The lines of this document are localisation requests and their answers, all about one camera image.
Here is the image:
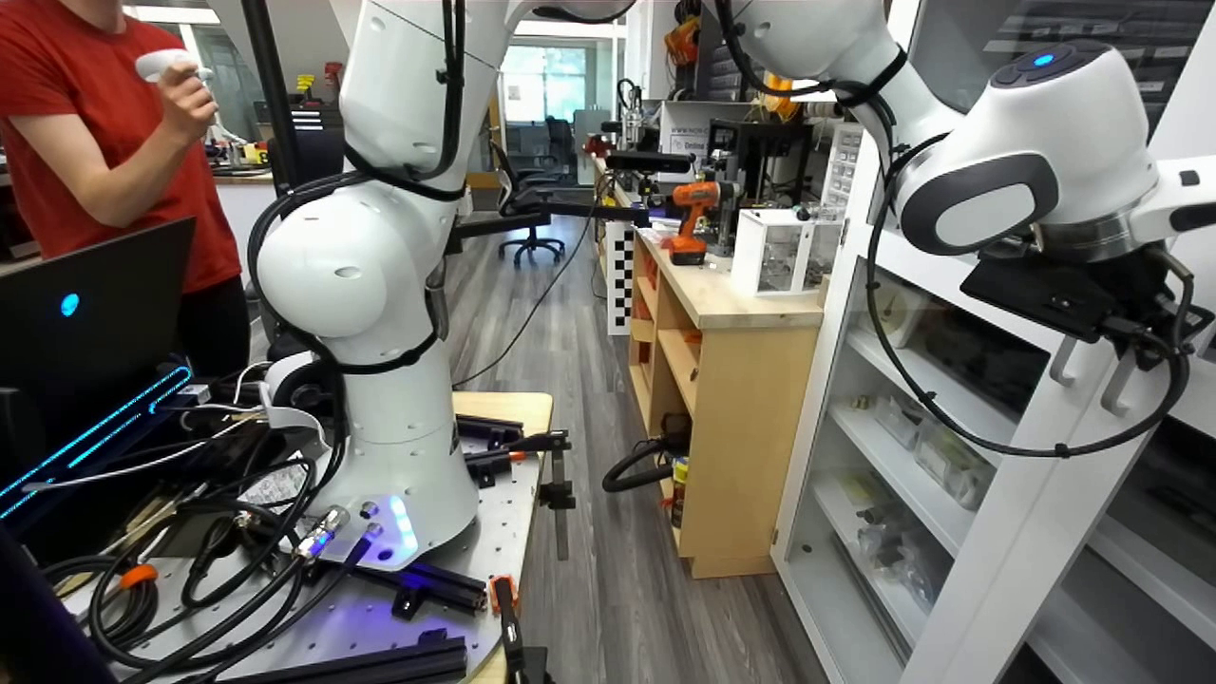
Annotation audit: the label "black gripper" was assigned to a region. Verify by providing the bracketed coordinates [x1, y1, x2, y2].
[1100, 242, 1192, 370]

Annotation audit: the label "white handheld controller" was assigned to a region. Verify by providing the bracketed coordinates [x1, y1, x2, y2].
[128, 47, 205, 86]

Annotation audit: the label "bare person forearm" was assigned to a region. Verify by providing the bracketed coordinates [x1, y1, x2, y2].
[5, 106, 194, 230]

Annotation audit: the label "bare person hand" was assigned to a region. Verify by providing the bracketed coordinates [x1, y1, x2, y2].
[147, 60, 222, 148]

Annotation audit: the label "clear plastic parts bag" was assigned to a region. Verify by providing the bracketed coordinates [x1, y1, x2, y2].
[885, 395, 1001, 508]
[849, 506, 944, 599]

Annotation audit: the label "white glass shelf cabinet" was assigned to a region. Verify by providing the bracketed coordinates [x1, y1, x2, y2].
[769, 0, 1216, 684]

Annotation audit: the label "white perforated panel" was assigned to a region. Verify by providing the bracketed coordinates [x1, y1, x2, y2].
[817, 117, 873, 221]

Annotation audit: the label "black benchtop machine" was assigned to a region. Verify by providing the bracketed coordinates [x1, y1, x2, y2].
[703, 117, 834, 221]

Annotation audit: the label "white box clear window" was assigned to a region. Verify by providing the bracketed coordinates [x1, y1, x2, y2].
[731, 205, 850, 304]

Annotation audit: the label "light wooden cabinet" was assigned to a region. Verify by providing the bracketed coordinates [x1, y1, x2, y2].
[623, 224, 827, 580]

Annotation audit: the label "black white checkerboard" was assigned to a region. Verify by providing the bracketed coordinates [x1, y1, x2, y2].
[603, 218, 640, 339]

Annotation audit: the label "orange hanging tool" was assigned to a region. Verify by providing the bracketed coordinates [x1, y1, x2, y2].
[660, 9, 706, 71]

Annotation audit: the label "black office chair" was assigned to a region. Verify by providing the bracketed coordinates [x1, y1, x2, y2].
[490, 139, 571, 268]

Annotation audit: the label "black bar clamp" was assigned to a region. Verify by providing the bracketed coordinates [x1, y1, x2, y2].
[454, 413, 583, 562]

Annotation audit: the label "black aluminium extrusion bar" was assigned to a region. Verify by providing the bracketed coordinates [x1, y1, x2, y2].
[233, 627, 473, 684]

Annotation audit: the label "black stand pole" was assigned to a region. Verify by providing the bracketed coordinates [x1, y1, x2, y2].
[239, 0, 346, 199]

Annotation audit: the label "person in red shirt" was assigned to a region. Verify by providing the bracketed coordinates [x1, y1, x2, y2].
[0, 0, 253, 385]

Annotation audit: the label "black laptop blue logo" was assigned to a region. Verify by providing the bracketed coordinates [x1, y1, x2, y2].
[0, 214, 203, 395]

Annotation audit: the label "black box blue light strips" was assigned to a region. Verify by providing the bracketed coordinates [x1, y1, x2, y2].
[0, 361, 199, 524]

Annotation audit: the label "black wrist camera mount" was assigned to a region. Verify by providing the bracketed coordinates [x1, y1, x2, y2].
[958, 252, 1125, 347]

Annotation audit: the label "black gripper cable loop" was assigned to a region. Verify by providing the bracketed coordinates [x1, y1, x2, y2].
[863, 124, 1201, 462]

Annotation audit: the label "orange cordless drill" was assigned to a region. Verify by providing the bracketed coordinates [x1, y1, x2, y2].
[664, 178, 727, 268]

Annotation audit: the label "thick black hose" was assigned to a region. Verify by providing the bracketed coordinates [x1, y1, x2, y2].
[595, 413, 694, 497]

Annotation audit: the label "orange handled clamp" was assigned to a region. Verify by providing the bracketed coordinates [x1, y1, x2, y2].
[490, 573, 556, 684]

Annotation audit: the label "small black bracket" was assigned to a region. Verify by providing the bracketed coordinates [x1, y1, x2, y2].
[390, 562, 490, 623]

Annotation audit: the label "silver cable connector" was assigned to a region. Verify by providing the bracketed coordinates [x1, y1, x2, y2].
[295, 506, 352, 562]

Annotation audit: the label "thick black table cable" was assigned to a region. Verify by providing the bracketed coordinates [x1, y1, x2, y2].
[41, 497, 333, 676]

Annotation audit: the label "orange cable clip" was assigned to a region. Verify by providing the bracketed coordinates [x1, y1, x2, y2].
[113, 562, 162, 596]

